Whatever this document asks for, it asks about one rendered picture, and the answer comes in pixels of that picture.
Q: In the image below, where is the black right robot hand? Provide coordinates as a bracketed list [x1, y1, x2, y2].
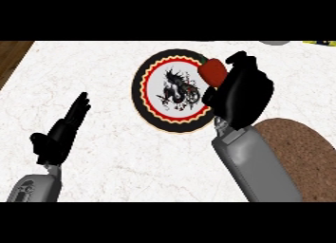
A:
[200, 50, 276, 131]

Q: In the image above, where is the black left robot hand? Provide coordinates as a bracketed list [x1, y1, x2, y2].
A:
[29, 91, 93, 167]

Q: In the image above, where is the black red patterned plate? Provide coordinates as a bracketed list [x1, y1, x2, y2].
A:
[130, 47, 215, 134]

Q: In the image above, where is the brown round placemat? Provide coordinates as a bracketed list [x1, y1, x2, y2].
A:
[252, 118, 336, 203]

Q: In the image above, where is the grey round object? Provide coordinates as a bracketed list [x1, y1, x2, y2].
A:
[259, 40, 292, 47]

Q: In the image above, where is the yellow blue flat object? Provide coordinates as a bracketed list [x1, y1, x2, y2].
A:
[301, 40, 336, 48]

